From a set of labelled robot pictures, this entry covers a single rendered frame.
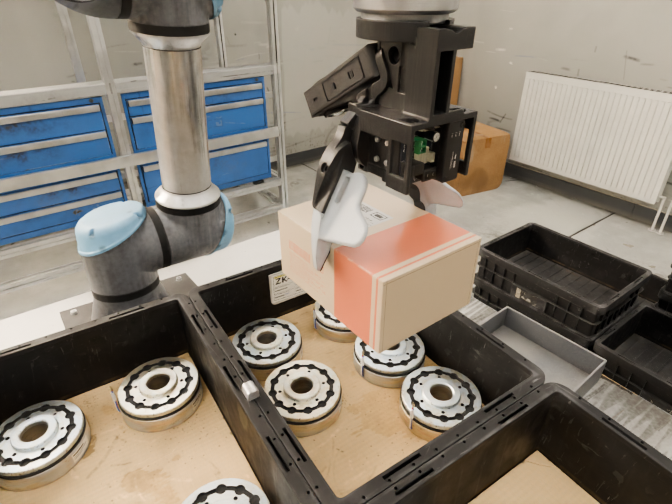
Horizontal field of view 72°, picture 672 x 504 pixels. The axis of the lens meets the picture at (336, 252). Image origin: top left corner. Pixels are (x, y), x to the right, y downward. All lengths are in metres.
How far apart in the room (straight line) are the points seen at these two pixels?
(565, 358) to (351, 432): 0.50
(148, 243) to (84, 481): 0.39
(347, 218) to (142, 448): 0.41
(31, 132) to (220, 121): 0.83
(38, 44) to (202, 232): 2.38
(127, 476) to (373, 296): 0.38
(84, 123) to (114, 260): 1.54
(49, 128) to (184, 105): 1.57
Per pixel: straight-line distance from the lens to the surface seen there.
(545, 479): 0.63
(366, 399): 0.66
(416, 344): 0.70
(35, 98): 2.28
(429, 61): 0.34
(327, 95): 0.43
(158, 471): 0.62
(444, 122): 0.35
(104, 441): 0.68
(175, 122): 0.80
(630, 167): 3.32
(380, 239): 0.42
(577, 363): 0.98
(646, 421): 0.95
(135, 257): 0.85
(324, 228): 0.39
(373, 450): 0.61
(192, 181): 0.84
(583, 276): 1.70
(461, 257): 0.42
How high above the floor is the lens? 1.32
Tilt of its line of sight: 31 degrees down
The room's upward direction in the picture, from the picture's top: straight up
